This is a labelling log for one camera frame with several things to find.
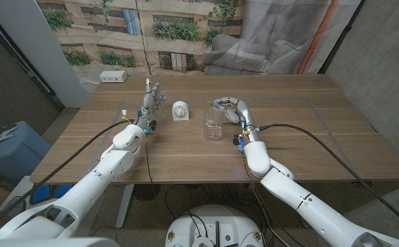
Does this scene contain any black backdrop stand pole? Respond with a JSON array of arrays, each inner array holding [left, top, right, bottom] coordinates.
[[317, 0, 367, 75]]

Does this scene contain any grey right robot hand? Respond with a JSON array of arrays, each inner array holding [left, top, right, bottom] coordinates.
[[213, 96, 258, 137]]

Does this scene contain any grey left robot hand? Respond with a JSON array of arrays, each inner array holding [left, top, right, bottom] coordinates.
[[133, 78, 168, 135]]

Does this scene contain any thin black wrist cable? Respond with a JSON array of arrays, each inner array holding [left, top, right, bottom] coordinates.
[[144, 132, 154, 188], [241, 150, 276, 247]]

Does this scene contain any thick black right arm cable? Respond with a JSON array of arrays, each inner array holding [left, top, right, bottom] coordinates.
[[258, 122, 399, 236]]

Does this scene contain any thin black left wrist cable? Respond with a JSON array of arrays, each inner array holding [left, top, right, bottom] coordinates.
[[144, 132, 154, 188]]

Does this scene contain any white kitchen timer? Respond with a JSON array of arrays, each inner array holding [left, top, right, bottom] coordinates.
[[171, 100, 190, 121]]

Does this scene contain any clear glass beaker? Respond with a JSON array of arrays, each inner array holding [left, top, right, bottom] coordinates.
[[202, 106, 225, 141]]

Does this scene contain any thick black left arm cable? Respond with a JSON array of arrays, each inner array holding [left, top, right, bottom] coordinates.
[[0, 119, 135, 233]]

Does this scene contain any black round floor object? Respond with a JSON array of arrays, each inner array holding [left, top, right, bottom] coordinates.
[[133, 184, 160, 202]]

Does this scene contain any blue storage box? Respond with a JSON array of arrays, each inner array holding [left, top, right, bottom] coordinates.
[[0, 120, 52, 185]]

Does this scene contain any blue and white case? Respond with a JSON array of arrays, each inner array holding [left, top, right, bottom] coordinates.
[[9, 175, 75, 210]]

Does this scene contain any white power strip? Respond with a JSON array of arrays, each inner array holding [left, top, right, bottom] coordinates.
[[99, 70, 128, 84]]

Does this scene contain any clear plastic pipette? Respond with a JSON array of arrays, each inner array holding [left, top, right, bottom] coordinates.
[[212, 102, 220, 133]]

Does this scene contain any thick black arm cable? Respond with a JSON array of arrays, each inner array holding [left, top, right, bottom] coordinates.
[[258, 122, 399, 236], [0, 119, 135, 233]]

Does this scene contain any printed fabric backdrop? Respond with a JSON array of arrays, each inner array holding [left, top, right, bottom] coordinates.
[[36, 0, 363, 93]]

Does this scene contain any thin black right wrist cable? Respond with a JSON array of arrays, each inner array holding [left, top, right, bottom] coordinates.
[[241, 150, 276, 247]]

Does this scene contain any white table leg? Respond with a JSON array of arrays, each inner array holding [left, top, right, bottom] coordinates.
[[115, 184, 135, 229]]

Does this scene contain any white robot torso base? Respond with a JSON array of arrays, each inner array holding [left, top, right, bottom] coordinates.
[[164, 204, 265, 247]]

